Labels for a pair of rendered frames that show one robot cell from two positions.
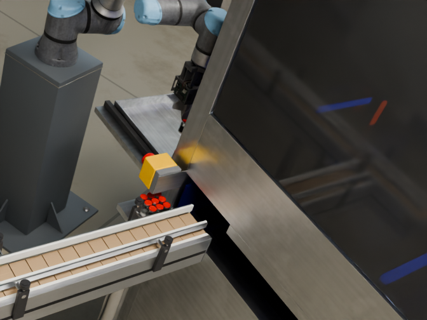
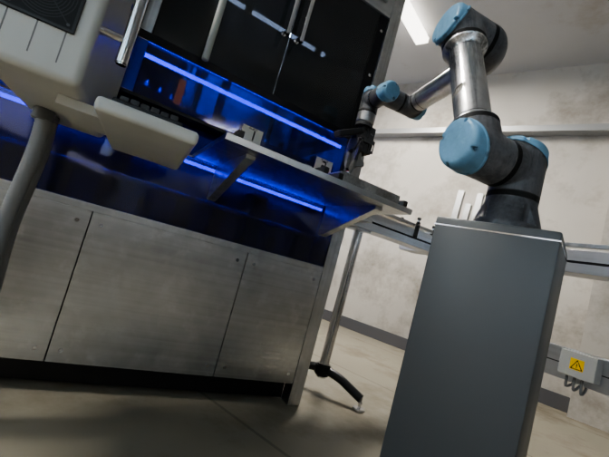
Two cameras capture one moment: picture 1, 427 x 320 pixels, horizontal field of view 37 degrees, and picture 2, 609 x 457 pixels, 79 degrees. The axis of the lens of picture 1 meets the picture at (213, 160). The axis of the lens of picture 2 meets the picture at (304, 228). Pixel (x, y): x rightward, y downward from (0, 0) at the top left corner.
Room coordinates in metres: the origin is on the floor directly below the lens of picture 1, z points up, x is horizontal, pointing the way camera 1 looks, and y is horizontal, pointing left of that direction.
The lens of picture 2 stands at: (2.95, 0.59, 0.60)
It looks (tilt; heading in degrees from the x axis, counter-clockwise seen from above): 5 degrees up; 203
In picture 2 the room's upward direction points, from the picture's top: 15 degrees clockwise
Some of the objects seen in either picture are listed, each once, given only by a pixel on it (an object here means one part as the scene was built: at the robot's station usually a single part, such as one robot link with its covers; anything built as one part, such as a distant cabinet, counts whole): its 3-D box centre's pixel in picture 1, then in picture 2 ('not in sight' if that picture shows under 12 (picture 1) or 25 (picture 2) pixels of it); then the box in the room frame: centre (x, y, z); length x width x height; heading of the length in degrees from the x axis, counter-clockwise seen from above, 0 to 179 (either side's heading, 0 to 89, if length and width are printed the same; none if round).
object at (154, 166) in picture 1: (159, 173); not in sight; (1.31, 0.12, 0.99); 0.08 x 0.07 x 0.07; 51
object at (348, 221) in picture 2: not in sight; (347, 222); (1.56, 0.16, 0.79); 0.34 x 0.03 x 0.13; 51
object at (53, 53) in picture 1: (58, 43); (507, 215); (1.96, 0.67, 0.84); 0.15 x 0.15 x 0.10
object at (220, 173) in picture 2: not in sight; (228, 179); (1.95, -0.15, 0.79); 0.34 x 0.03 x 0.13; 51
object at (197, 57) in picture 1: (206, 56); (364, 120); (1.57, 0.13, 1.22); 0.08 x 0.08 x 0.05
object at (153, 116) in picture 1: (175, 133); (343, 190); (1.65, 0.14, 0.90); 0.34 x 0.26 x 0.04; 51
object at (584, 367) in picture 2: not in sight; (580, 365); (1.26, 1.07, 0.50); 0.12 x 0.05 x 0.09; 51
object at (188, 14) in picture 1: (192, 12); (387, 95); (1.64, 0.21, 1.30); 0.11 x 0.11 x 0.08; 43
